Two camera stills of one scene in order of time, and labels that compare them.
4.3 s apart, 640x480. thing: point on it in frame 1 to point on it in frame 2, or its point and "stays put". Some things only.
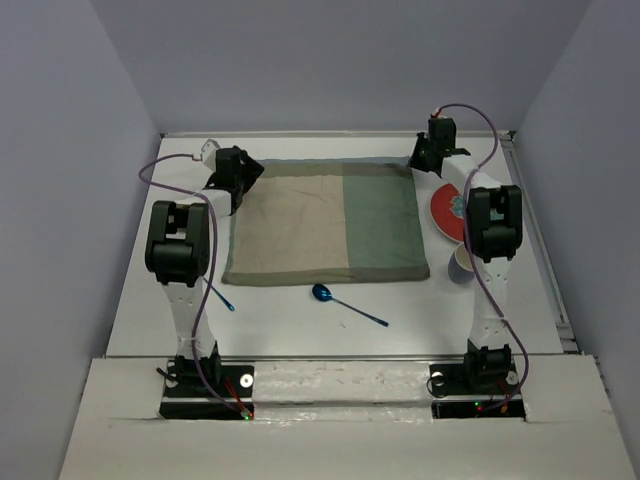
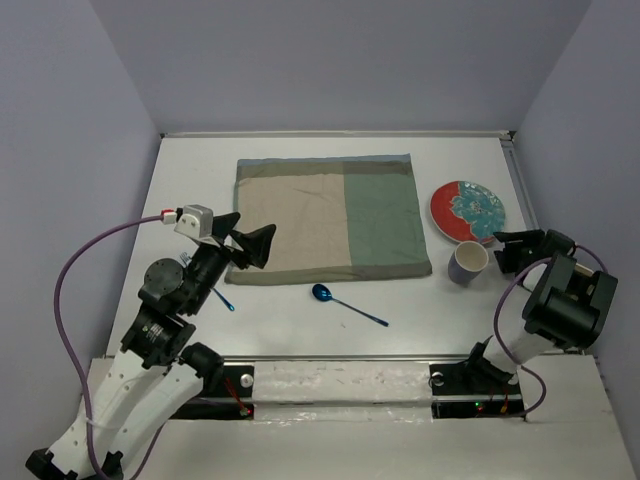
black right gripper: x=421 y=139 to x=529 y=238
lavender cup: x=459 y=265 stays put
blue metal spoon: x=324 y=292 stays put
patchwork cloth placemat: x=326 y=221 stays put
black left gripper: x=250 y=169 to x=257 y=244
